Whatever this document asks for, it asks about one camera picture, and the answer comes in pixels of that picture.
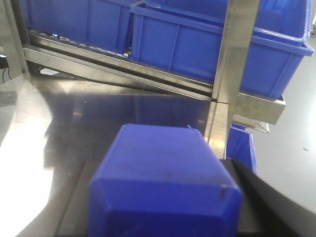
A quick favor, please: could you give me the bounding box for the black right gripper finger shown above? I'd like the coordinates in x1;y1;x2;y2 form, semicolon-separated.
221;159;316;237

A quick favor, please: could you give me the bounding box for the blue bottle-shaped plastic part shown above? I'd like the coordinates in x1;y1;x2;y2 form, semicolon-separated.
88;124;242;237

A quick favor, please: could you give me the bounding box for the stainless steel shelf rack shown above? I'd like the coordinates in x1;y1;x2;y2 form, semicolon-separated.
0;0;285;159

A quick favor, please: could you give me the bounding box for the blue plastic bin right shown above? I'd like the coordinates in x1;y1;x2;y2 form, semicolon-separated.
130;2;314;99

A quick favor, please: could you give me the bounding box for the blue plastic bin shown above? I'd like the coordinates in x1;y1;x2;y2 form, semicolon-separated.
20;0;135;54
130;2;314;99

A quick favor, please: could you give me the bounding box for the blue plastic bin left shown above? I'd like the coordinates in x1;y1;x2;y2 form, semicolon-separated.
20;0;135;54

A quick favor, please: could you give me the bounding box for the small blue bin behind post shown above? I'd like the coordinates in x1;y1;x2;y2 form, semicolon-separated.
226;124;257;174

